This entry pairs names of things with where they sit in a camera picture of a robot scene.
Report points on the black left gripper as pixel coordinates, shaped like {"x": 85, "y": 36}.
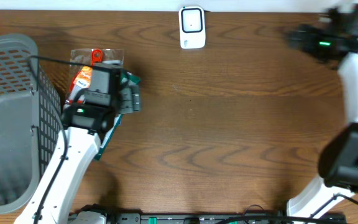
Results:
{"x": 127, "y": 98}

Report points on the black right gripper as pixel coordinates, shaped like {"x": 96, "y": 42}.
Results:
{"x": 299, "y": 38}

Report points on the green packaged item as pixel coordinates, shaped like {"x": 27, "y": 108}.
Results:
{"x": 127, "y": 78}

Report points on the red packaged item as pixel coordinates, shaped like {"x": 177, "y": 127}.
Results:
{"x": 80, "y": 76}

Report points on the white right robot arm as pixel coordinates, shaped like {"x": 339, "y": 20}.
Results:
{"x": 337, "y": 177}

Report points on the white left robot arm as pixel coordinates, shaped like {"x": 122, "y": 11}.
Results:
{"x": 85, "y": 129}

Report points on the white barcode scanner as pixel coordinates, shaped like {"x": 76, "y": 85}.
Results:
{"x": 192, "y": 27}

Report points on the grey plastic basket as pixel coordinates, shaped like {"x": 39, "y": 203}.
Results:
{"x": 29, "y": 121}

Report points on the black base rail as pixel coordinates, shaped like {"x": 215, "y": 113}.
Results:
{"x": 98, "y": 214}

